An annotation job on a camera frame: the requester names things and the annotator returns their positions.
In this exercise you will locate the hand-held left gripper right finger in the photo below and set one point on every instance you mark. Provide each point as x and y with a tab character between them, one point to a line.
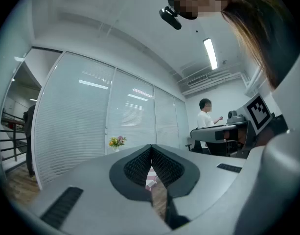
203	180

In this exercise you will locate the person's torso in black top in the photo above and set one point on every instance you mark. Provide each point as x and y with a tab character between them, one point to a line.
284	45

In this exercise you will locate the round checkered table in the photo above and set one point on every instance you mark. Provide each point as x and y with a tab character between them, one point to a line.
151	177

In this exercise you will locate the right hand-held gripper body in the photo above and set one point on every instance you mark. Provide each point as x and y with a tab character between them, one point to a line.
258	112

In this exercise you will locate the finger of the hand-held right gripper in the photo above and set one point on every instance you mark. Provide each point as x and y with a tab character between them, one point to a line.
203	133

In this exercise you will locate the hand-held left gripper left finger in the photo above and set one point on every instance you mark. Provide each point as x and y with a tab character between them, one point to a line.
91	195

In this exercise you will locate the colourful flower bouquet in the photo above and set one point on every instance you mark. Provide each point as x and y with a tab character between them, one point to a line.
117	141

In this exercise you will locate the black head-worn camera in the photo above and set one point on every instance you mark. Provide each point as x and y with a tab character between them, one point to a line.
170	18

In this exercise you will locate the white vase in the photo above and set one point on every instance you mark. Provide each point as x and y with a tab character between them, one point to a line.
116	149

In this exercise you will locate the ceiling air vent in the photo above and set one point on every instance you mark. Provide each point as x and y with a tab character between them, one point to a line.
197	80

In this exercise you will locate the black metal stair railing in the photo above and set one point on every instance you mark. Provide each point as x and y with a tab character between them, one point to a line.
15	136

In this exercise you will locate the white slatted window blinds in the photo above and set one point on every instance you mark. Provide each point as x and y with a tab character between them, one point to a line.
91	121

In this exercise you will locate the long ceiling light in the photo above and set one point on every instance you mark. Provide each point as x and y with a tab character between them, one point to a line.
210	54

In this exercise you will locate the person's right forearm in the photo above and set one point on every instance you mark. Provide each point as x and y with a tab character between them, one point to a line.
278	126

